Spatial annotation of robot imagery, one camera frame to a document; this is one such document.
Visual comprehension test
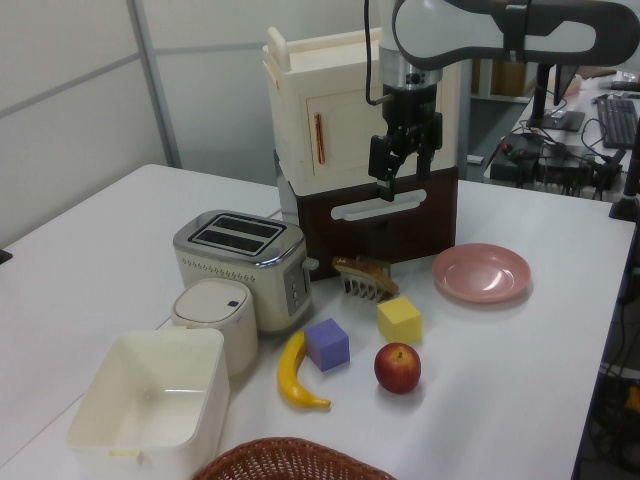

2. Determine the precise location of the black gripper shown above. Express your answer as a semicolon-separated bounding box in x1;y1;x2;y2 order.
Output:
368;83;445;203

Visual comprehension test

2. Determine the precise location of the brown bread slice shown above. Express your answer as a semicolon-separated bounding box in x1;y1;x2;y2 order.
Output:
333;255;400;295

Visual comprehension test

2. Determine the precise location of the pink plate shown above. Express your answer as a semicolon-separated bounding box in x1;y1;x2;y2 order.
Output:
431;242;532;305

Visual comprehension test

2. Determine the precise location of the toast rack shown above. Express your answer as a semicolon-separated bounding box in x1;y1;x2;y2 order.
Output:
339;254;394;304

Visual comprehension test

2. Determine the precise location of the black monitor stand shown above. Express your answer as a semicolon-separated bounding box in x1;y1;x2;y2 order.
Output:
525;62;586;132

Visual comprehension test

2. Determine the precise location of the yellow foam cube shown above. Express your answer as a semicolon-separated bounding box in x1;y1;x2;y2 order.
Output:
376;296;423;345

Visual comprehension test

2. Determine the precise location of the purple foam cube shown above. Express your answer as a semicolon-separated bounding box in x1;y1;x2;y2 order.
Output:
304;317;350;373

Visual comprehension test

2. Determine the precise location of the red apple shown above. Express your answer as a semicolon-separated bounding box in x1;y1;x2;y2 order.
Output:
373;342;422;395

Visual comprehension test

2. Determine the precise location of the cream and chrome toaster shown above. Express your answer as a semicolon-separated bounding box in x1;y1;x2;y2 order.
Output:
172;209;320;335

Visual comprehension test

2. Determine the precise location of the black keyboard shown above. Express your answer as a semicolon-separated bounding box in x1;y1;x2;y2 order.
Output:
595;97;640;149

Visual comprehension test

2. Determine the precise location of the black desk clamp pole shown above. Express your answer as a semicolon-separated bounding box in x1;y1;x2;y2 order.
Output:
607;139;640;221

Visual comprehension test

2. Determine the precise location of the yellow banana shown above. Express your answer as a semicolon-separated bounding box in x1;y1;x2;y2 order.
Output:
277;330;333;412

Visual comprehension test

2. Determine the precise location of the small cream lidded bin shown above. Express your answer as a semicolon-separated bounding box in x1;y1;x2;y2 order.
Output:
171;279;260;377

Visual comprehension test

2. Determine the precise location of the brown wicker basket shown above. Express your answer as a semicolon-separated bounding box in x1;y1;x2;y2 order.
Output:
192;437;401;480

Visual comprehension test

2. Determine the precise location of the white open plastic box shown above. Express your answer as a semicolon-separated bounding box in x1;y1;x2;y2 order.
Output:
66;327;231;480

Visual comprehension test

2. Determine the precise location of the brown drawer unit, white handle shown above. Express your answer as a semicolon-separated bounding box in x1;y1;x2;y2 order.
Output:
273;149;460;281

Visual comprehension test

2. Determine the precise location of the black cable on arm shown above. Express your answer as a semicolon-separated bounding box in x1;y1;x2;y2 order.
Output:
362;0;389;106

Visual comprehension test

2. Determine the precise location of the cream toy cabinet with handles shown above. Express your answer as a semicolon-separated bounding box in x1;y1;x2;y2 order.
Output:
262;25;462;197

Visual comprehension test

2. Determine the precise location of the black electronics with cables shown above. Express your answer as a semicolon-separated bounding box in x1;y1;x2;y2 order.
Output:
489;130;626;201

